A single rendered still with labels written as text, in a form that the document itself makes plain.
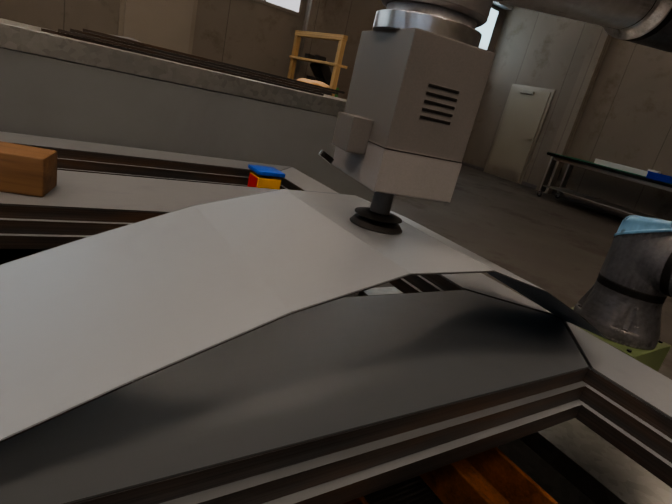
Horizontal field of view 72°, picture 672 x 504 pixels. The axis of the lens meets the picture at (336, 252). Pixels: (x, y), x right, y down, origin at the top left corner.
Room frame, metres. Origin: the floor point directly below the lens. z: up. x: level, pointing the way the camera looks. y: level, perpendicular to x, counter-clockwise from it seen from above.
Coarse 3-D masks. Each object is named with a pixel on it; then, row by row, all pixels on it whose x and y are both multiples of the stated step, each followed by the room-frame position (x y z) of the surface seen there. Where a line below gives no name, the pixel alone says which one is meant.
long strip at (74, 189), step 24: (0, 192) 0.53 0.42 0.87; (48, 192) 0.57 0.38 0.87; (72, 192) 0.59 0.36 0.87; (96, 192) 0.62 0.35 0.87; (120, 192) 0.64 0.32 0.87; (144, 192) 0.67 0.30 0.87; (168, 192) 0.70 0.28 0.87; (192, 192) 0.73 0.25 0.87; (216, 192) 0.77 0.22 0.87; (240, 192) 0.81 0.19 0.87
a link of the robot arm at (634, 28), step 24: (504, 0) 0.56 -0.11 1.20; (528, 0) 0.57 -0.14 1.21; (552, 0) 0.58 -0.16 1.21; (576, 0) 0.59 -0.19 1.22; (600, 0) 0.61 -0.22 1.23; (624, 0) 0.62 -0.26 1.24; (648, 0) 0.65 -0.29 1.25; (600, 24) 0.66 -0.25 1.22; (624, 24) 0.66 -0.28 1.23; (648, 24) 0.67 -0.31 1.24
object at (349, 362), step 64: (320, 320) 0.40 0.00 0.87; (384, 320) 0.44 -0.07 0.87; (448, 320) 0.47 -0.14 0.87; (512, 320) 0.52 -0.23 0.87; (192, 384) 0.27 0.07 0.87; (256, 384) 0.28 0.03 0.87; (320, 384) 0.30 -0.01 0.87; (384, 384) 0.32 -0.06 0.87; (448, 384) 0.34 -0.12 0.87; (512, 384) 0.37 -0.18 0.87; (576, 384) 0.43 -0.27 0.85; (0, 448) 0.18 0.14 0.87; (64, 448) 0.19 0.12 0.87; (128, 448) 0.20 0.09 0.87; (192, 448) 0.21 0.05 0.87; (256, 448) 0.22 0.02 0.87; (320, 448) 0.25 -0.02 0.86; (384, 448) 0.27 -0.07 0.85; (448, 448) 0.31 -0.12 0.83; (640, 448) 0.37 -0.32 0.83
